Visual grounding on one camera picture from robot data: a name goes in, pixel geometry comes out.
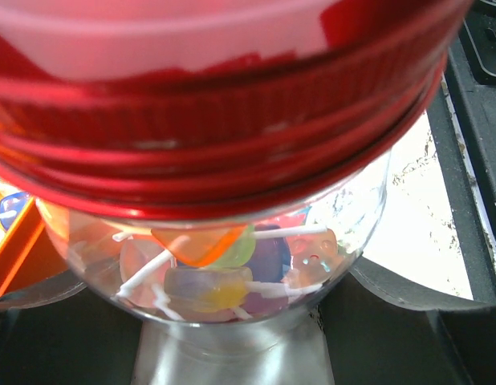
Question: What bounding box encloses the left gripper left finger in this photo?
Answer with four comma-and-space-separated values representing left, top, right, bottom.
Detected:
0, 272, 141, 384

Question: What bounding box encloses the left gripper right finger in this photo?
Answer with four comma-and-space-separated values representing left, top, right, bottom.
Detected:
319, 258, 496, 384

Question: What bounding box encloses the orange candy tray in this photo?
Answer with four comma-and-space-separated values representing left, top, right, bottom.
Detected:
0, 190, 67, 297

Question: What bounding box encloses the clear plastic jar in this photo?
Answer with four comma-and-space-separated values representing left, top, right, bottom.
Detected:
36, 153, 391, 384

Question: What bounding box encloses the red jar lid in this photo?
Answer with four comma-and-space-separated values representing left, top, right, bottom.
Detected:
0, 1, 471, 221

